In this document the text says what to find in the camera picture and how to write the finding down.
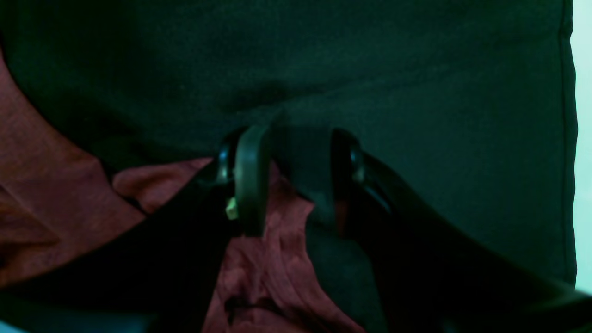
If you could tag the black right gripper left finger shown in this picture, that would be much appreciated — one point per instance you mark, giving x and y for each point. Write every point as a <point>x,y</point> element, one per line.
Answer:
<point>160,276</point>

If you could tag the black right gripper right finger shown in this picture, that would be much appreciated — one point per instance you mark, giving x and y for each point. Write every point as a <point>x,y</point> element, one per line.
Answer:
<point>431,277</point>

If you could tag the maroon long-sleeve T-shirt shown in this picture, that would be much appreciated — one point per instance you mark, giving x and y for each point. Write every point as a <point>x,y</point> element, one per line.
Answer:
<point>58,204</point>

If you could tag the black table cloth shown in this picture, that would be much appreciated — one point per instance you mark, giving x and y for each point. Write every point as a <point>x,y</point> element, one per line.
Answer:
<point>471,102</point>

